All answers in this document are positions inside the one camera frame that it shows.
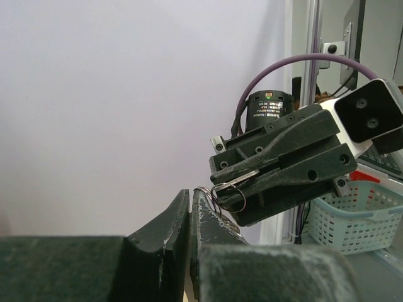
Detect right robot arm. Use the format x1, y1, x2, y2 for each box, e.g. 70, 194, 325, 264
210, 91, 357, 227

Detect red grey key holder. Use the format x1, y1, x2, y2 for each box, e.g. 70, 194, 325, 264
192, 181, 248, 242

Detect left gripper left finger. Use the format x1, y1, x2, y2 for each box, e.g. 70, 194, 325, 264
1, 189, 190, 301

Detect white plastic basket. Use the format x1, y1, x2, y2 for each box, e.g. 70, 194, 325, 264
308, 181, 402, 255

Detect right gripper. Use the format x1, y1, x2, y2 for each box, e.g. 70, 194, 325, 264
209, 104, 357, 227

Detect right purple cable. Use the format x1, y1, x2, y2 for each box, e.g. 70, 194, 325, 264
234, 53, 377, 139

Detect silver key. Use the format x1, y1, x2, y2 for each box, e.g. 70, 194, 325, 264
214, 170, 259, 191

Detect black monitor on mount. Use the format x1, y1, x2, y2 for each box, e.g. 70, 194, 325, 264
321, 0, 366, 90

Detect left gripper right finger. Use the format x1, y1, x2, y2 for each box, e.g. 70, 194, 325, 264
190, 189, 362, 301

